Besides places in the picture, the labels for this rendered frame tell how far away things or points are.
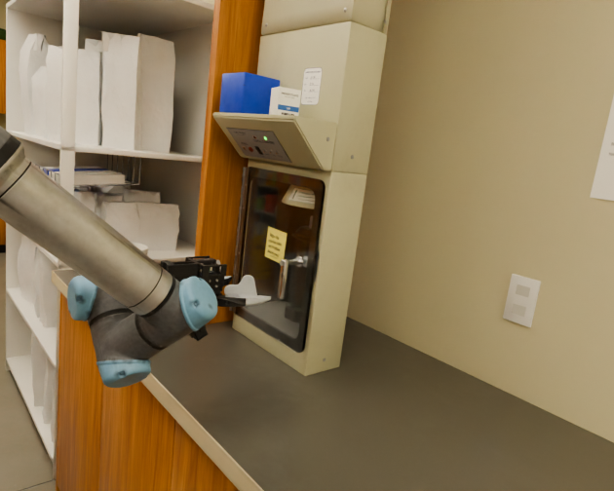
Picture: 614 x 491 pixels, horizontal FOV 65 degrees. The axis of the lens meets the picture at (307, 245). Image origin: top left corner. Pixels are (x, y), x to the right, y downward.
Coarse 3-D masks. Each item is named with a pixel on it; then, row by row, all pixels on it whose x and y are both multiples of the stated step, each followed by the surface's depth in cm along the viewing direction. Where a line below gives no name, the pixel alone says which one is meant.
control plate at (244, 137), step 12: (240, 132) 113; (252, 132) 109; (264, 132) 105; (240, 144) 118; (252, 144) 113; (264, 144) 109; (276, 144) 105; (252, 156) 118; (264, 156) 114; (276, 156) 110
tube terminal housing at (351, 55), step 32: (288, 32) 111; (320, 32) 103; (352, 32) 97; (288, 64) 112; (320, 64) 104; (352, 64) 99; (320, 96) 104; (352, 96) 101; (352, 128) 103; (256, 160) 123; (352, 160) 105; (352, 192) 108; (352, 224) 110; (320, 256) 106; (352, 256) 112; (320, 288) 108; (320, 320) 110; (288, 352) 115; (320, 352) 113
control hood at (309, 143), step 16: (224, 128) 117; (240, 128) 111; (256, 128) 106; (272, 128) 101; (288, 128) 96; (304, 128) 95; (320, 128) 97; (288, 144) 102; (304, 144) 97; (320, 144) 98; (272, 160) 113; (304, 160) 102; (320, 160) 99
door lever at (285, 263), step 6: (300, 258) 108; (282, 264) 106; (288, 264) 106; (294, 264) 108; (300, 264) 109; (282, 270) 106; (282, 276) 106; (282, 282) 106; (282, 288) 107; (282, 294) 107
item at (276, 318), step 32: (256, 192) 121; (288, 192) 111; (320, 192) 103; (256, 224) 122; (288, 224) 112; (320, 224) 104; (256, 256) 122; (288, 256) 112; (256, 288) 123; (288, 288) 113; (256, 320) 123; (288, 320) 113
